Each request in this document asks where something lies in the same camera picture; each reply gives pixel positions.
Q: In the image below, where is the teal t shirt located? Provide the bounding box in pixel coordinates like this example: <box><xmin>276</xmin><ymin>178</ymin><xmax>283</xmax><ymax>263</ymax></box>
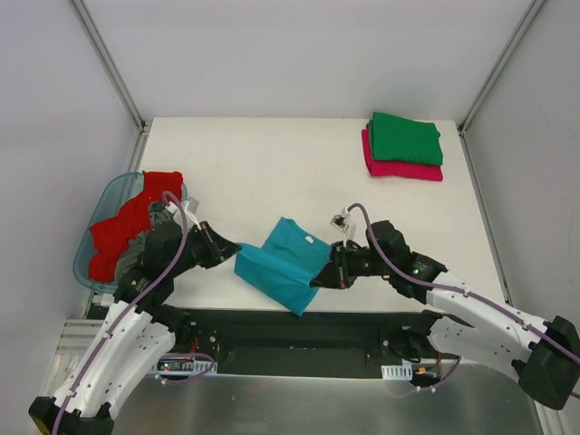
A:
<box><xmin>234</xmin><ymin>217</ymin><xmax>331</xmax><ymax>316</ymax></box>

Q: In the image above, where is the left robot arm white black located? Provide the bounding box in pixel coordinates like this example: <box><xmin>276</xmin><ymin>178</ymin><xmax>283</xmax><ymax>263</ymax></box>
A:
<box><xmin>28</xmin><ymin>221</ymin><xmax>241</xmax><ymax>434</ymax></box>

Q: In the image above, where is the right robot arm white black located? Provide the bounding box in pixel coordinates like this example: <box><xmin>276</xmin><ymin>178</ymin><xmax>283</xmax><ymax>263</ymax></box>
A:
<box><xmin>311</xmin><ymin>215</ymin><xmax>579</xmax><ymax>411</ymax></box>

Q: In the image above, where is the grey t shirt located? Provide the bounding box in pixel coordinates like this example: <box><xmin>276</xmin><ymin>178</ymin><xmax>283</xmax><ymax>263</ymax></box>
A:
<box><xmin>114</xmin><ymin>201</ymin><xmax>178</xmax><ymax>282</ymax></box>

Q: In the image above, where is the folded pink t shirt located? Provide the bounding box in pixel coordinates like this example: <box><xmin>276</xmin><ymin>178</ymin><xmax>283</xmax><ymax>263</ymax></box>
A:
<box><xmin>361</xmin><ymin>129</ymin><xmax>443</xmax><ymax>182</ymax></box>

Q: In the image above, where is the red t shirt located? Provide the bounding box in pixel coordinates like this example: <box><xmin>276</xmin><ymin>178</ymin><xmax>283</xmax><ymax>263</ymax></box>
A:
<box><xmin>87</xmin><ymin>171</ymin><xmax>183</xmax><ymax>284</ymax></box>

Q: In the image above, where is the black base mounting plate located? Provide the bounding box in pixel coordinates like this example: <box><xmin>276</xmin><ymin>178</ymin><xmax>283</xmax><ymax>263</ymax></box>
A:
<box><xmin>85</xmin><ymin>304</ymin><xmax>517</xmax><ymax>376</ymax></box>

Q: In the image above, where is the translucent blue plastic basket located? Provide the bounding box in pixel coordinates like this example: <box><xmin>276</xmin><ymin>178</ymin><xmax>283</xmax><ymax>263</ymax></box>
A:
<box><xmin>72</xmin><ymin>177</ymin><xmax>188</xmax><ymax>294</ymax></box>

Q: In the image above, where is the folded green t shirt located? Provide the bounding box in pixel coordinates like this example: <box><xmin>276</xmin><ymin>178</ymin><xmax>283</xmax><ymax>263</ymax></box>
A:
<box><xmin>369</xmin><ymin>111</ymin><xmax>443</xmax><ymax>167</ymax></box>

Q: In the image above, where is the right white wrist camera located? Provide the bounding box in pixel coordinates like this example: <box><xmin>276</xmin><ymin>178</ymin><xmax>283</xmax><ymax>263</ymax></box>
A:
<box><xmin>330</xmin><ymin>207</ymin><xmax>356</xmax><ymax>246</ymax></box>

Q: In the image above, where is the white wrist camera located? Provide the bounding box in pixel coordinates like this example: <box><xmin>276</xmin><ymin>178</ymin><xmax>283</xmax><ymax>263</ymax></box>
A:
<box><xmin>165</xmin><ymin>197</ymin><xmax>199</xmax><ymax>231</ymax></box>
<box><xmin>330</xmin><ymin>207</ymin><xmax>356</xmax><ymax>246</ymax></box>

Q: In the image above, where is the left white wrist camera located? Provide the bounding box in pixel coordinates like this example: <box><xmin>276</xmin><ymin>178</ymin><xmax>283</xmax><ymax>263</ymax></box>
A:
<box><xmin>165</xmin><ymin>197</ymin><xmax>199</xmax><ymax>231</ymax></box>

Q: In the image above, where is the right white cable duct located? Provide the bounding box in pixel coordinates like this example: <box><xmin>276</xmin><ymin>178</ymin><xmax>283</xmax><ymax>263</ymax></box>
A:
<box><xmin>381</xmin><ymin>363</ymin><xmax>413</xmax><ymax>382</ymax></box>

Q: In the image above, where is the right aluminium side rail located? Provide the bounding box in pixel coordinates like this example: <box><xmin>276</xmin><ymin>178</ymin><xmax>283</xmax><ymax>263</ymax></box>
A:
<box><xmin>458</xmin><ymin>130</ymin><xmax>513</xmax><ymax>305</ymax></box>

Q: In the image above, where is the left aluminium frame post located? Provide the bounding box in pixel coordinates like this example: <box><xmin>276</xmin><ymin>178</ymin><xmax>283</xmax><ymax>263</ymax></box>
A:
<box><xmin>69</xmin><ymin>0</ymin><xmax>146</xmax><ymax>132</ymax></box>

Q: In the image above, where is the aluminium frame post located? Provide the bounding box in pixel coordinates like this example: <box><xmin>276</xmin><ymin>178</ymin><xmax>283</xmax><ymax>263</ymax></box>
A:
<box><xmin>69</xmin><ymin>0</ymin><xmax>146</xmax><ymax>132</ymax></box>
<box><xmin>458</xmin><ymin>0</ymin><xmax>549</xmax><ymax>136</ymax></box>

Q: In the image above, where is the right aluminium frame post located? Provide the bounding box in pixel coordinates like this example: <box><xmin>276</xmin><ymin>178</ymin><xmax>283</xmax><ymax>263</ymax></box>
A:
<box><xmin>458</xmin><ymin>0</ymin><xmax>549</xmax><ymax>136</ymax></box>

